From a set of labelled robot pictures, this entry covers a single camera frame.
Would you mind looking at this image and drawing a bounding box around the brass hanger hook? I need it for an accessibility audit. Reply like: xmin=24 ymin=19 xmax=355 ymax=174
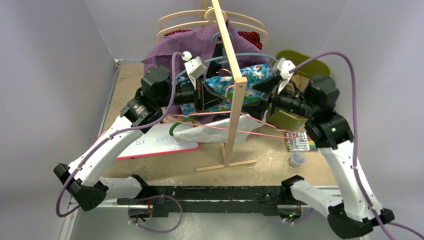
xmin=216 ymin=68 xmax=232 ymax=76

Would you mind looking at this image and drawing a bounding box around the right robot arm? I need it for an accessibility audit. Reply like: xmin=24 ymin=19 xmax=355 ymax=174
xmin=242 ymin=74 xmax=395 ymax=240

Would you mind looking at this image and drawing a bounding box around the white garment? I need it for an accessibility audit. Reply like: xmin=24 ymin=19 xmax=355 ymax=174
xmin=173 ymin=115 xmax=264 ymax=144

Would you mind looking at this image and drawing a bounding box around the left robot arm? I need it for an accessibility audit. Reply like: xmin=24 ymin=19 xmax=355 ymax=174
xmin=53 ymin=65 xmax=226 ymax=211

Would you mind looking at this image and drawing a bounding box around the blue floral garment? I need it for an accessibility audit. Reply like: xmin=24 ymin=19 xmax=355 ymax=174
xmin=177 ymin=64 xmax=272 ymax=115

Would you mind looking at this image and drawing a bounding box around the green plastic basket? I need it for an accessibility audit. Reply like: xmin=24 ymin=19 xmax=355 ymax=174
xmin=264 ymin=49 xmax=332 ymax=132

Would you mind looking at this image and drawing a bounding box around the pink wire hanger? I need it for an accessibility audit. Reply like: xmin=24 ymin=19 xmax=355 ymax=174
xmin=165 ymin=84 xmax=299 ymax=139

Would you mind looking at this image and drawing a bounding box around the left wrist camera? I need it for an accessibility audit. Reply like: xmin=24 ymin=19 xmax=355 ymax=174
xmin=181 ymin=51 xmax=207 ymax=90

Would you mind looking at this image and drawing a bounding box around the red-edged whiteboard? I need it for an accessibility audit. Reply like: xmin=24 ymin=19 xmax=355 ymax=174
xmin=89 ymin=122 xmax=200 ymax=161

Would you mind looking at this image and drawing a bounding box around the marker pen box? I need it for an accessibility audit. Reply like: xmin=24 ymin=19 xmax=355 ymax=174
xmin=284 ymin=131 xmax=318 ymax=152

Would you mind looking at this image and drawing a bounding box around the grey-blue plastic hanger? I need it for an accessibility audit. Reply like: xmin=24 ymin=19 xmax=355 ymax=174
xmin=175 ymin=31 xmax=278 ymax=80

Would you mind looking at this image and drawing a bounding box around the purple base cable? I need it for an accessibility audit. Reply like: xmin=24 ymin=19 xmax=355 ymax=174
xmin=127 ymin=195 xmax=184 ymax=234

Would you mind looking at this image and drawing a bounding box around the wooden hanger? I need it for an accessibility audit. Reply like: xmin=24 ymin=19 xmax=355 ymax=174
xmin=156 ymin=20 xmax=270 ymax=46
xmin=157 ymin=8 xmax=265 ymax=30

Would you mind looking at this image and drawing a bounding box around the green plastic hanger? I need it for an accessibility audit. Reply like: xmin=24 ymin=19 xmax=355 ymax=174
xmin=168 ymin=96 xmax=266 ymax=137

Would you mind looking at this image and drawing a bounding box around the red polka dot garment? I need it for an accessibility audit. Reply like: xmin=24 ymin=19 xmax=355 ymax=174
xmin=237 ymin=31 xmax=263 ymax=50

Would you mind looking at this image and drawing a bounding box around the tan pleated skirt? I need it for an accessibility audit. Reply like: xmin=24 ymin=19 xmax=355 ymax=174
xmin=290 ymin=74 xmax=310 ymax=92

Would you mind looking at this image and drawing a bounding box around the purple garment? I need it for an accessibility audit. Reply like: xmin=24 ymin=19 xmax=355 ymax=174
xmin=141 ymin=21 xmax=269 ymax=75

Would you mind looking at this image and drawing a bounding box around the rear wooden hanger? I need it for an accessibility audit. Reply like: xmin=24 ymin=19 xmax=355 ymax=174
xmin=157 ymin=8 xmax=265 ymax=30

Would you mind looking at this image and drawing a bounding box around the small clear plastic cup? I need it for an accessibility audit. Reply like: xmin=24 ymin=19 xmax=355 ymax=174
xmin=288 ymin=152 xmax=306 ymax=168

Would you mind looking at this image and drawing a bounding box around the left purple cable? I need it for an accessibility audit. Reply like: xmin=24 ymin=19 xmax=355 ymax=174
xmin=54 ymin=52 xmax=185 ymax=218

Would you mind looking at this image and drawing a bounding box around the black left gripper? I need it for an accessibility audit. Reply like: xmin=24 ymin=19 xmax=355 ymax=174
xmin=157 ymin=73 xmax=227 ymax=114

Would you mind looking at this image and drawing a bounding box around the front wooden hanger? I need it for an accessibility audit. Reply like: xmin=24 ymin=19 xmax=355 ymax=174
xmin=156 ymin=20 xmax=270 ymax=46

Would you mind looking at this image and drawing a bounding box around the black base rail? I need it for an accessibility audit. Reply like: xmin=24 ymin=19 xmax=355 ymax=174
xmin=117 ymin=185 xmax=305 ymax=219

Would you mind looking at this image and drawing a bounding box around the wooden clothes rack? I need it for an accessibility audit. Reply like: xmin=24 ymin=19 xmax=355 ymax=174
xmin=195 ymin=0 xmax=257 ymax=173

